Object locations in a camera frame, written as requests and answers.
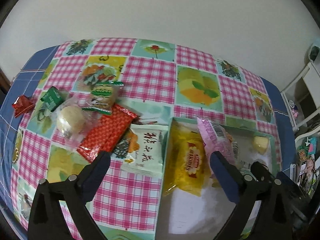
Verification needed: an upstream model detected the white wooden shelf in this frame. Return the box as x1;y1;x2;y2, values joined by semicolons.
281;38;319;132

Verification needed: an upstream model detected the red patterned packet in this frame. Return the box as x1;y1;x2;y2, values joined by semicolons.
76;103;138;163

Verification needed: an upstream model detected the yellow soft bread packet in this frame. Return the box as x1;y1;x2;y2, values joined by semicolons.
163;122;210;197

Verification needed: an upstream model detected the dark red nice snack packet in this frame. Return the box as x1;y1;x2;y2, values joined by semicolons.
12;95;35;118

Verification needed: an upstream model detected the colourful clutter pile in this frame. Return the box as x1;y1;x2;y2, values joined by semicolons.
290;134;319;197

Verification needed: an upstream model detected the yellow pudding cup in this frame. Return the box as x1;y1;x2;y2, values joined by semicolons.
252;135;269;155

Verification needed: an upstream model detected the white calligraphy snack packet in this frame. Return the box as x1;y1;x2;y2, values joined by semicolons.
111;124;168;178

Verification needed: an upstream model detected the green-edged clear biscuit packet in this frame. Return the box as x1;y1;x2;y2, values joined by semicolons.
82;81;124;115

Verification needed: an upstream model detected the dark green snack packet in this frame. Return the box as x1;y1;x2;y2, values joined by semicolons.
41;86;64;112

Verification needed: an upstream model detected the blue plaid bed cover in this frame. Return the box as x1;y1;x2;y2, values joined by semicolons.
0;45;60;213

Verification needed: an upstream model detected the pink checkered picture tablecloth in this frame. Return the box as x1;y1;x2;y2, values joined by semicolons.
11;38;281;229

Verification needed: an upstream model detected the purple snack packet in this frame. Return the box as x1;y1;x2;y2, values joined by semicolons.
197;117;235;164

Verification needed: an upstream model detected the white tray with teal rim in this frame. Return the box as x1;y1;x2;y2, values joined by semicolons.
155;125;280;239

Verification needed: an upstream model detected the clear-wrapped round white bun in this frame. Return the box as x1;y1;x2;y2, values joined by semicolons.
55;94;99;148

